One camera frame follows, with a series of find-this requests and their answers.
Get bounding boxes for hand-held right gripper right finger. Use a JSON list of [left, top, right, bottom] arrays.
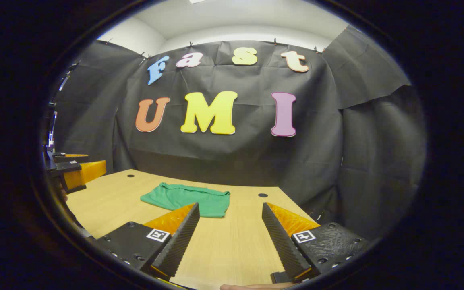
[[262, 202, 373, 284]]

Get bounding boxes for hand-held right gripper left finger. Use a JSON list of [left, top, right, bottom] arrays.
[[94, 203, 201, 282]]

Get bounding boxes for green T-shirt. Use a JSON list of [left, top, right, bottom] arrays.
[[140, 182, 231, 218]]

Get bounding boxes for black backdrop cloth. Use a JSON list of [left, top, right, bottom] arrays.
[[53, 24, 427, 238]]

